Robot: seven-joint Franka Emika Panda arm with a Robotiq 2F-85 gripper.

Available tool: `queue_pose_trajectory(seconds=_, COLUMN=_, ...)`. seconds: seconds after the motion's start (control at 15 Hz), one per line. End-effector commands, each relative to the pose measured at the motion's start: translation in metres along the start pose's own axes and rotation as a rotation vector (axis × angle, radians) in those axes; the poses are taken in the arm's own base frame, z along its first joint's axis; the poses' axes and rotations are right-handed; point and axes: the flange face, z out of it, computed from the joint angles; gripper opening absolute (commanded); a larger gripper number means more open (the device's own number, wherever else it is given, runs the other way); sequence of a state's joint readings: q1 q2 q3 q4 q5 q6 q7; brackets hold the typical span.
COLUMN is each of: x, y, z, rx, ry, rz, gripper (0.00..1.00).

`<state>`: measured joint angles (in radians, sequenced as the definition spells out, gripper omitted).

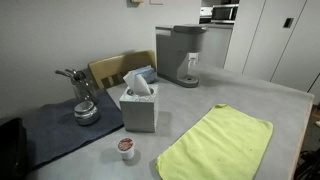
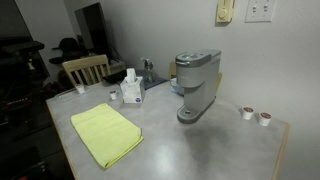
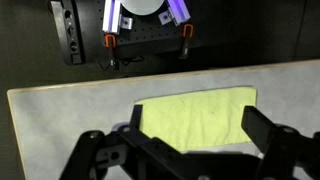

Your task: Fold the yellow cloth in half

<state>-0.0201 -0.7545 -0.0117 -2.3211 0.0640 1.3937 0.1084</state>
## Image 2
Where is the yellow microfiber cloth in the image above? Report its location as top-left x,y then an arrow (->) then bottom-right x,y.
71,103 -> 144,168

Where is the blue face mask pack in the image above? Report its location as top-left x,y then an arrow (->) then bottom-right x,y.
170,78 -> 184,96

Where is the dark blue place mat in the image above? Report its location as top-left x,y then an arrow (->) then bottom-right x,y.
136,70 -> 166,89

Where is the grey tissue box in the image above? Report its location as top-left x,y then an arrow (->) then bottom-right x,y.
120,68 -> 145,104

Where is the grey pod coffee machine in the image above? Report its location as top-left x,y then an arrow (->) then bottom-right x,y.
175,49 -> 222,124

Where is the black tray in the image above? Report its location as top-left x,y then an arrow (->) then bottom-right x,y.
104,71 -> 127,84

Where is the coffee pod near tissue box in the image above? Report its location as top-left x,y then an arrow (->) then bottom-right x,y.
109,90 -> 117,100

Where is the wooden chair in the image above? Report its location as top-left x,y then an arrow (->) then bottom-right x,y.
62,55 -> 110,85

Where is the white cup near chair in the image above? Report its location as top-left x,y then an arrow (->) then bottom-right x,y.
75,84 -> 85,94

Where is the coffee pod right inner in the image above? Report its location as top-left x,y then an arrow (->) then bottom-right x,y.
242,107 -> 254,120

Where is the coffee pod right outer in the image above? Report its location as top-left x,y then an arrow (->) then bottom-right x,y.
258,112 -> 272,127

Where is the beige wall thermostat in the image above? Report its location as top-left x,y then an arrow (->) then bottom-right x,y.
216,0 -> 234,23

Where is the white light switch plate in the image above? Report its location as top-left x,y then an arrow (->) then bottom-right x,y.
245,0 -> 277,23

